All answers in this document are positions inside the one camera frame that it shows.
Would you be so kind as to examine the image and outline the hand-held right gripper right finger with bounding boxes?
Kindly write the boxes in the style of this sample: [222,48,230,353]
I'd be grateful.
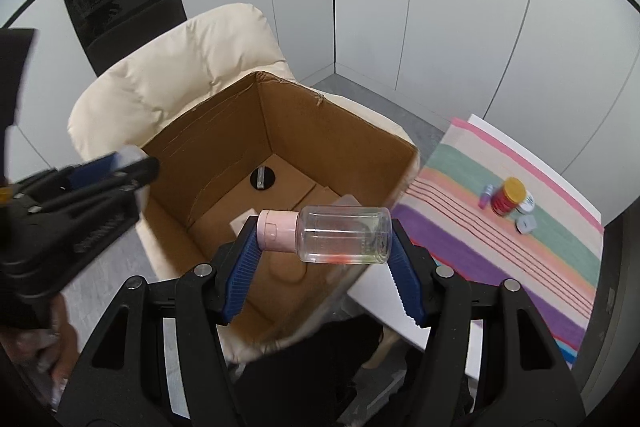
[387,219,586,427]

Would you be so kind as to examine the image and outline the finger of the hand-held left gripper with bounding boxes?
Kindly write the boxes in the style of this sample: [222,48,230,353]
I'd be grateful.
[10,177,147,217]
[55,146,161,190]

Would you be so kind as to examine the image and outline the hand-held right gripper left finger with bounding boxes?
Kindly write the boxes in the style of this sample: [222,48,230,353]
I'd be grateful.
[57,216,263,427]

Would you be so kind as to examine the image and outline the clear bottle with pink cap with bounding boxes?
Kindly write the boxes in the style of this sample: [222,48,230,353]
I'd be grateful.
[256,205,392,266]

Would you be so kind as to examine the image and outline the brown cardboard box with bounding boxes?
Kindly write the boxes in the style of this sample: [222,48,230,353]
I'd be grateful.
[141,71,420,348]

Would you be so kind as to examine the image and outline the person's left hand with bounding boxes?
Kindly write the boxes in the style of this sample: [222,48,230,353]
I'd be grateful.
[10,294,82,389]

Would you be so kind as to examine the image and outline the clear square plastic container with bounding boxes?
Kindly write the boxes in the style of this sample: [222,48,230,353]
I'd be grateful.
[230,213,261,236]

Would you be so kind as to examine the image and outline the striped colourful cloth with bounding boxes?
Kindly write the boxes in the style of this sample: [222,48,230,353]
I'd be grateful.
[392,117,603,356]

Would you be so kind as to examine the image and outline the cream padded chair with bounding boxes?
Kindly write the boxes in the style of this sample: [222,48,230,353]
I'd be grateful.
[67,3,421,364]

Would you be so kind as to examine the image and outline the red jar with yellow lid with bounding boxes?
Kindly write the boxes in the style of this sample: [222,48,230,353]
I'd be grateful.
[491,177,527,217]

